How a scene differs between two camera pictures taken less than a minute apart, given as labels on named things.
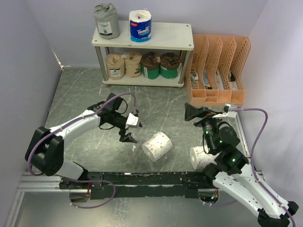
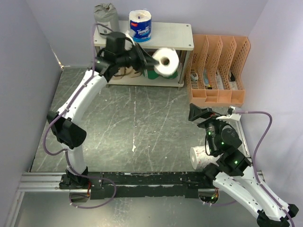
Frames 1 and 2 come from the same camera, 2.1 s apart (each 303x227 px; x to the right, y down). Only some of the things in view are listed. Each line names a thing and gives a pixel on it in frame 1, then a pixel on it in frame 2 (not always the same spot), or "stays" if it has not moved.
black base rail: x=111 y=185 stays
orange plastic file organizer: x=214 y=70 stays
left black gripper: x=128 y=138 to x=145 y=58
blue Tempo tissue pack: x=140 y=23 stays
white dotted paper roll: x=157 y=146 to x=168 y=60
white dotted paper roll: x=199 y=159 stays
